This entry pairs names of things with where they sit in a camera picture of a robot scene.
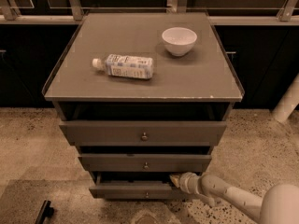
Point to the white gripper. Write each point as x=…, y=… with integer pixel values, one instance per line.
x=186, y=182

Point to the grey bottom drawer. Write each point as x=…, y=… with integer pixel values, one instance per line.
x=136, y=186

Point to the grey drawer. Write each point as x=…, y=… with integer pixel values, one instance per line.
x=143, y=133
x=136, y=186
x=144, y=162

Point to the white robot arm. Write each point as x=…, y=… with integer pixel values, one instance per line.
x=279, y=205

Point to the grey middle drawer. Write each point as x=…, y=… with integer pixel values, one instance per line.
x=144, y=162

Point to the grey drawer cabinet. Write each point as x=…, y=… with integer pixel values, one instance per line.
x=200, y=86

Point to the grey top drawer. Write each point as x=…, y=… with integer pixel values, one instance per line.
x=143, y=133

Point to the plastic bottle with label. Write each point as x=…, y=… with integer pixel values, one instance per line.
x=125, y=66

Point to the white pipe at right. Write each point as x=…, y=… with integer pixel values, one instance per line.
x=288, y=102

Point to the black object on floor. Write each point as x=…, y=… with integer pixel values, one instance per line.
x=46, y=210

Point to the white ceramic bowl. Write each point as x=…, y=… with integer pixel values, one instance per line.
x=179, y=40

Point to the metal railing frame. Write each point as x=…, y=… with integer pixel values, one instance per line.
x=220, y=12

